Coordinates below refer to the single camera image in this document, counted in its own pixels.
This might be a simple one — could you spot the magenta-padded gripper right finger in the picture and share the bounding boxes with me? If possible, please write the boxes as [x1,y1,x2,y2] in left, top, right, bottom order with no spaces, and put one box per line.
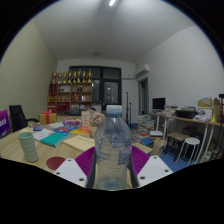
[128,145,174,188]

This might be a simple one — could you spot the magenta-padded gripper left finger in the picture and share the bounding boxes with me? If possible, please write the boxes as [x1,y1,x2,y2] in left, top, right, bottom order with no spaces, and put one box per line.
[53,145,98,189]

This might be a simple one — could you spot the clear plastic water bottle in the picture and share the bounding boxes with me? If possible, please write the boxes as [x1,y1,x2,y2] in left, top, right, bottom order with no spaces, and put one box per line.
[93,104,134,192]

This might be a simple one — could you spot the flat round red coaster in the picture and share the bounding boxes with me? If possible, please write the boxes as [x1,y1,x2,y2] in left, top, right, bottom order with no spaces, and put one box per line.
[45,156,67,171]

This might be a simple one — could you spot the cream book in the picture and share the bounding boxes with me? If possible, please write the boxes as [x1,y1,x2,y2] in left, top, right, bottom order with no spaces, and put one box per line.
[62,134,96,153]

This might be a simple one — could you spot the teal book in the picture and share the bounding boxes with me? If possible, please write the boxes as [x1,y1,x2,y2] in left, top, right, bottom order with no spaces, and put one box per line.
[39,132,69,148]

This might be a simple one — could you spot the brown wooden stool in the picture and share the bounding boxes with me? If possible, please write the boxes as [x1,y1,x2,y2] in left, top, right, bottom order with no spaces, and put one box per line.
[164,131,191,156]

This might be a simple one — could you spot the pile of books on floor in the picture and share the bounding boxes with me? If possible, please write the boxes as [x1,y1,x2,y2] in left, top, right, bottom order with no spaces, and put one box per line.
[132,114,164,148]

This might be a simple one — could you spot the white book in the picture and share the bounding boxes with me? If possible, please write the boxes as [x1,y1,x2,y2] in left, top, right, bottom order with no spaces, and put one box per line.
[32,128,56,142]

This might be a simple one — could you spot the white round stool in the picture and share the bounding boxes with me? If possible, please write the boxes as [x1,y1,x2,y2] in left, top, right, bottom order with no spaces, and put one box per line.
[175,137,201,164]

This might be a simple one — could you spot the pale green cup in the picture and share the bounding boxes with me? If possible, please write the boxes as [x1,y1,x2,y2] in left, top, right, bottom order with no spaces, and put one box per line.
[17,131,40,164]

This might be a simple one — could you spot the small orange box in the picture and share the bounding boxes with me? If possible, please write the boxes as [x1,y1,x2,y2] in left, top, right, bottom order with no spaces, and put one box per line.
[80,110,92,128]

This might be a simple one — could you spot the pink flowers in white pot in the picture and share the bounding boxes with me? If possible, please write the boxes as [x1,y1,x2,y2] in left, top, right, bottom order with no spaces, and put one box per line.
[89,112,106,138]

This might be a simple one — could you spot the yellow gift box red ribbon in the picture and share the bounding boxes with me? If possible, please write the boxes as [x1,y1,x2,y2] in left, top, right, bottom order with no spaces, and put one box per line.
[39,108,58,126]

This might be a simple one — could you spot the long wooden side desk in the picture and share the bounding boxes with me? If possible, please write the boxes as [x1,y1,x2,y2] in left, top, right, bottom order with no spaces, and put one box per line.
[149,111,224,164]

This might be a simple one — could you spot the black bin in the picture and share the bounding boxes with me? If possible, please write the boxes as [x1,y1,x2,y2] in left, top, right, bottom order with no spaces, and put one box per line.
[175,109,198,120]

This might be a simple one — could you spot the black microphone stand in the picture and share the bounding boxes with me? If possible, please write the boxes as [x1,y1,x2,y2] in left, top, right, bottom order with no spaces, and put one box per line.
[125,91,132,125]

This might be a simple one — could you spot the black computer monitor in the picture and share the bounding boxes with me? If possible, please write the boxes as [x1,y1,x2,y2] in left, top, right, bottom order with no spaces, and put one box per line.
[152,97,166,111]

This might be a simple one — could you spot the wooden shelf unit with trophies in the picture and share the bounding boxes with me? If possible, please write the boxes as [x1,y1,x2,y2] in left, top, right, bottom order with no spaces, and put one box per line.
[47,68,94,116]

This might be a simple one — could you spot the black office chair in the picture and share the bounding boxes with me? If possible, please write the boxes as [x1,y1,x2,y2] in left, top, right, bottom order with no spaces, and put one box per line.
[8,104,40,133]

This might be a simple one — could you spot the purple sign board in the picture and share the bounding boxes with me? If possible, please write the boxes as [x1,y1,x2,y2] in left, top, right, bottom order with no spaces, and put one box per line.
[0,108,11,138]

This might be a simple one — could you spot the cardboard box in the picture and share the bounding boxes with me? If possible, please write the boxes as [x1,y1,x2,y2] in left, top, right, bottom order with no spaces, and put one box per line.
[197,97,214,108]

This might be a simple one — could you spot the dark glass door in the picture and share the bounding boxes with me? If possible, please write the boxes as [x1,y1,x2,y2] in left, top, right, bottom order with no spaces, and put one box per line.
[68,65,122,113]

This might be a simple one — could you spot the white wall air conditioner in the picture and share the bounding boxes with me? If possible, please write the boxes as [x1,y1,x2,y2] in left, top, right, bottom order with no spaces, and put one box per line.
[135,63,151,78]

